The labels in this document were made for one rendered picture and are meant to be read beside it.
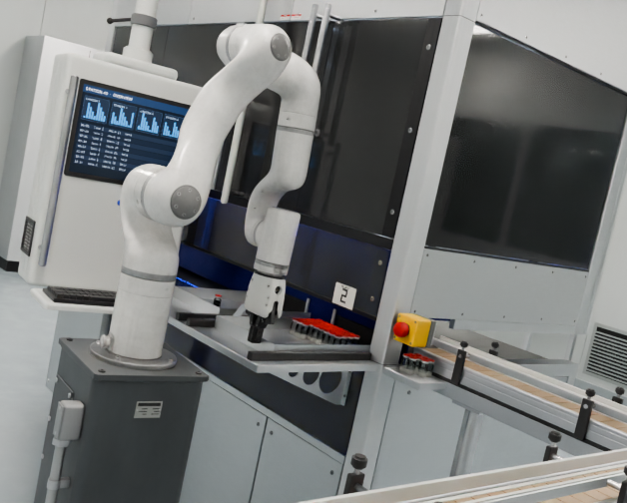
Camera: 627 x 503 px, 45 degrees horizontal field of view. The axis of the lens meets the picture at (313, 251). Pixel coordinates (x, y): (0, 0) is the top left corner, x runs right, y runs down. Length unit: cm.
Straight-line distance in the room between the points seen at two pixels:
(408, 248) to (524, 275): 55
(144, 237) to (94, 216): 93
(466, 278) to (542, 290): 40
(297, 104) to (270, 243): 33
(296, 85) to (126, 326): 66
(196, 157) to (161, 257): 23
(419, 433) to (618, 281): 472
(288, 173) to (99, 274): 104
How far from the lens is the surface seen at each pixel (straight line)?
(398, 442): 219
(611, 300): 683
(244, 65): 167
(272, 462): 239
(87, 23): 749
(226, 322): 201
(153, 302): 165
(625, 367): 676
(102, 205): 260
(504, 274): 234
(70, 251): 260
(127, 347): 167
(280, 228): 181
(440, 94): 200
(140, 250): 164
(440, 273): 210
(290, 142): 179
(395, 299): 200
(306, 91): 179
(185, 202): 158
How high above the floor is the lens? 133
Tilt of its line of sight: 6 degrees down
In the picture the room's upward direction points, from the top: 12 degrees clockwise
